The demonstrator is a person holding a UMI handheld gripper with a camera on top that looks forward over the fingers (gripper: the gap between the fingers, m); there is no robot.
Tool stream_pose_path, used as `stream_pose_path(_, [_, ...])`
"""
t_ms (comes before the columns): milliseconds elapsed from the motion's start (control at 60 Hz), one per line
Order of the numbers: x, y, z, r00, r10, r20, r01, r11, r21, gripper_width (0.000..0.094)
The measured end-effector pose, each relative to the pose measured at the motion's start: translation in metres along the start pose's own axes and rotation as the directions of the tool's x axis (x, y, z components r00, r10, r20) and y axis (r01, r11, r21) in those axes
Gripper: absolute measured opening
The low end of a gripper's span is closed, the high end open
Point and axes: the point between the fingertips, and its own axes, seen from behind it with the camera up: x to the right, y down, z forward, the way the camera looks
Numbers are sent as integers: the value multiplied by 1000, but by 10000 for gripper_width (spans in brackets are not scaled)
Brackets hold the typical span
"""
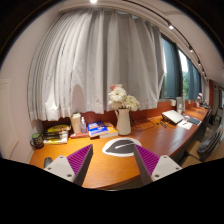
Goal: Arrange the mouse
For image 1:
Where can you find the small clear bottle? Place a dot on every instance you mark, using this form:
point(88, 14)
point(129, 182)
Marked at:
point(83, 125)

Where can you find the white curtain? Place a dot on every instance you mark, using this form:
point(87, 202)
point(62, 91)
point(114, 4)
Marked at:
point(85, 52)

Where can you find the white cylindrical container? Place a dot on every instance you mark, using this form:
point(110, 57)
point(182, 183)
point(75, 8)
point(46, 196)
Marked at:
point(75, 122)

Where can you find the dark computer mouse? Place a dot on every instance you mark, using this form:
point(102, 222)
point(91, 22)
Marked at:
point(47, 161)

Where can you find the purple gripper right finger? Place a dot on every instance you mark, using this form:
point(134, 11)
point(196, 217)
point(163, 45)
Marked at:
point(153, 167)

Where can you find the white and pink flowers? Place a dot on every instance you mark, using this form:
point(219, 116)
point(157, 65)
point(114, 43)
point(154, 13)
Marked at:
point(119, 99)

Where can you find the grey leaf mouse pad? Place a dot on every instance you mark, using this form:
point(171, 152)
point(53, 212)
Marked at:
point(120, 147)

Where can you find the white paper sheet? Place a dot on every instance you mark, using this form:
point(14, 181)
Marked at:
point(185, 124)

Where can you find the grey office chair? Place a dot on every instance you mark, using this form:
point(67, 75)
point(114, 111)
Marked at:
point(211, 149)

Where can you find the stack of yellow books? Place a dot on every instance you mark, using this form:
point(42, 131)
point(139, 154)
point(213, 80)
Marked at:
point(56, 134)

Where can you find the white ceramic vase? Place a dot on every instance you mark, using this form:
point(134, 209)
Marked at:
point(123, 122)

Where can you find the dark tablet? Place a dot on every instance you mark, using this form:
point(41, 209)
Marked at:
point(194, 121)

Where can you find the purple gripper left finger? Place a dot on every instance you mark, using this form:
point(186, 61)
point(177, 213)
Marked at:
point(73, 167)

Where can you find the blue book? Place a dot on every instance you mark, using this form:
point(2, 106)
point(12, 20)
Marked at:
point(97, 128)

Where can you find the orange book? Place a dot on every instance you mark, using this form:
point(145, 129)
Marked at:
point(112, 131)

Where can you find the green mug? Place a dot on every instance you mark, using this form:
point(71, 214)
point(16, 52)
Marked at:
point(37, 141)

